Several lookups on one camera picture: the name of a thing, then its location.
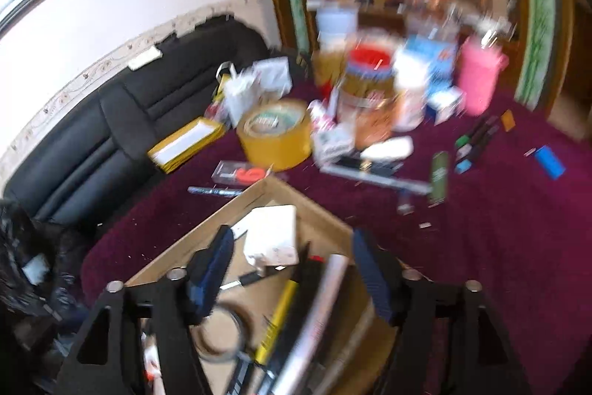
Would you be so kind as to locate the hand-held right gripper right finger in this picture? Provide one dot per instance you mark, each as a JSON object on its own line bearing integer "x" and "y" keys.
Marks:
{"x": 370, "y": 279}

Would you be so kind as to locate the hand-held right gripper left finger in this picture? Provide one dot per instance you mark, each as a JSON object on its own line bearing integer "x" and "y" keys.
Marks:
{"x": 212, "y": 274}

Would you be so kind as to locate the black electrical tape roll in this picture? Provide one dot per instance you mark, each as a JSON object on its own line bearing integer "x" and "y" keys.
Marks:
{"x": 246, "y": 323}

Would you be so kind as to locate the white printed marker pen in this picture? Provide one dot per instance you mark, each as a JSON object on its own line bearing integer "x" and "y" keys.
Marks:
{"x": 319, "y": 311}

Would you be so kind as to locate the white power adapter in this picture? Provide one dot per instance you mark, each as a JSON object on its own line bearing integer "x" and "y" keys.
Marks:
{"x": 273, "y": 233}

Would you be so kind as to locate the cardboard box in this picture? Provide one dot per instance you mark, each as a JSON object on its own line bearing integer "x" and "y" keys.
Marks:
{"x": 319, "y": 224}

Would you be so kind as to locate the yellow and black pen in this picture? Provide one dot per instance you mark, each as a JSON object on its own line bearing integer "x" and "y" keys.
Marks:
{"x": 277, "y": 316}

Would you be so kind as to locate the white tube with orange label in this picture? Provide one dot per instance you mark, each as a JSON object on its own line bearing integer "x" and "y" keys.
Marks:
{"x": 149, "y": 369}

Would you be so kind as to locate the blue pen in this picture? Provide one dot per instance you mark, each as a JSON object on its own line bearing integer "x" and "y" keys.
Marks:
{"x": 215, "y": 191}

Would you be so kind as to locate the long grey pen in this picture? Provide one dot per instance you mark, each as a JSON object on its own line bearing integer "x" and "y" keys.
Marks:
{"x": 374, "y": 180}

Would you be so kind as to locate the packaged red scissors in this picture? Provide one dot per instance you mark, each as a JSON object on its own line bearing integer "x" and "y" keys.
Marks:
{"x": 245, "y": 175}

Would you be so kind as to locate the purple velvet tablecloth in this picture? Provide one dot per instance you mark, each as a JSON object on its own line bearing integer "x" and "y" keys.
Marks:
{"x": 485, "y": 247}

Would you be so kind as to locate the green pen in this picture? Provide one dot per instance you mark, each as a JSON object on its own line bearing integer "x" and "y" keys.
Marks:
{"x": 439, "y": 177}

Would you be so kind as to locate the white glue tube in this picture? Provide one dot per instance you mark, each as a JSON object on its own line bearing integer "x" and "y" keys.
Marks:
{"x": 386, "y": 149}

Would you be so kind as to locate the yellow envelope stack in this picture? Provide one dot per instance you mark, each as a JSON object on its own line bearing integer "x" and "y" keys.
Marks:
{"x": 185, "y": 145}

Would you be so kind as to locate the white barcode label box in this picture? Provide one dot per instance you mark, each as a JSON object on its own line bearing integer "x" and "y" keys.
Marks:
{"x": 330, "y": 140}

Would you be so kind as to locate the yellow packing tape roll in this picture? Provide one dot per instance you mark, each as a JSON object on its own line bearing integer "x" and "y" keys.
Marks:
{"x": 277, "y": 145}

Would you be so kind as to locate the plastic box with orange print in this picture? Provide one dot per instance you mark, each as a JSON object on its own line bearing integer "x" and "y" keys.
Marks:
{"x": 374, "y": 122}

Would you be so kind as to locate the long black marker blue tip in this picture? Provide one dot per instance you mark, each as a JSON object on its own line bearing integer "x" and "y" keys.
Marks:
{"x": 478, "y": 149}

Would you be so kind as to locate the black leather sofa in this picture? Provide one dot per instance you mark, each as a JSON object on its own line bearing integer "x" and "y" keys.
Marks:
{"x": 115, "y": 136}

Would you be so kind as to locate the black marker green tip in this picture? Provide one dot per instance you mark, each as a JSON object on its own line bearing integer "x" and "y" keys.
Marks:
{"x": 469, "y": 135}

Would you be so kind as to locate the white round container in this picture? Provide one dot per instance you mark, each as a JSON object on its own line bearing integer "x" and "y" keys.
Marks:
{"x": 409, "y": 108}

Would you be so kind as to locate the black plastic bag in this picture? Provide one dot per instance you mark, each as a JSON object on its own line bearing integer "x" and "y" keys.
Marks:
{"x": 27, "y": 265}

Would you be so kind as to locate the small white box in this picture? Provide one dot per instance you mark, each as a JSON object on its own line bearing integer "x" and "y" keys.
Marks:
{"x": 444, "y": 103}

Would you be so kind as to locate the white paper carton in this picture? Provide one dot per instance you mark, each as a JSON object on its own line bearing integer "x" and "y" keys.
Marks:
{"x": 259, "y": 85}

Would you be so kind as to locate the small yellow black screwdriver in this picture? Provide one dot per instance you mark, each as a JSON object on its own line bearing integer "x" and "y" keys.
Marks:
{"x": 507, "y": 119}

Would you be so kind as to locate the clear jar with red lid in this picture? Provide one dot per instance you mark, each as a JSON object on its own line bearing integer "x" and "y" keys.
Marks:
{"x": 370, "y": 66}

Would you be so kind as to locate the blue battery pack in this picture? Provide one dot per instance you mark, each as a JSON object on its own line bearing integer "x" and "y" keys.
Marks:
{"x": 550, "y": 161}

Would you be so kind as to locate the white paper sheet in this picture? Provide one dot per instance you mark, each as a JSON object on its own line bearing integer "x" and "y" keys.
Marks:
{"x": 144, "y": 58}

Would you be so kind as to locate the bottle with pink knitted sleeve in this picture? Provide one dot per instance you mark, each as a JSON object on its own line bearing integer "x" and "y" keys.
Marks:
{"x": 481, "y": 75}

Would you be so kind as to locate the white plastic tub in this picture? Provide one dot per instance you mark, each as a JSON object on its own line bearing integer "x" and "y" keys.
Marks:
{"x": 336, "y": 27}

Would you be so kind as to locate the bamboo painted glass panel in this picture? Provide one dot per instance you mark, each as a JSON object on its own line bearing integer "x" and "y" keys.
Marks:
{"x": 539, "y": 6}

